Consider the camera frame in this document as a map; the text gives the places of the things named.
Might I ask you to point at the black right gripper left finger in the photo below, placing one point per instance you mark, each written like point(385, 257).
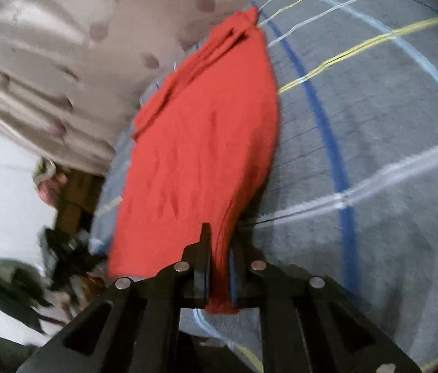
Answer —
point(133, 326)

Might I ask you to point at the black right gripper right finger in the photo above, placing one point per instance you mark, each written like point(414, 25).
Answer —
point(309, 323)

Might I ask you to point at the red knitted garment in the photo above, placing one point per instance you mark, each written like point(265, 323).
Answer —
point(204, 143)

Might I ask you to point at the dark green bag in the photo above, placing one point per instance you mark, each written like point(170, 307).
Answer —
point(21, 293)

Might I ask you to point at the grey plaid bed sheet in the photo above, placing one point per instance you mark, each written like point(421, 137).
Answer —
point(353, 192)

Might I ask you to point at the beige leaf pattern curtain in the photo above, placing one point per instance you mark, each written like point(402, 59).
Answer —
point(72, 71)

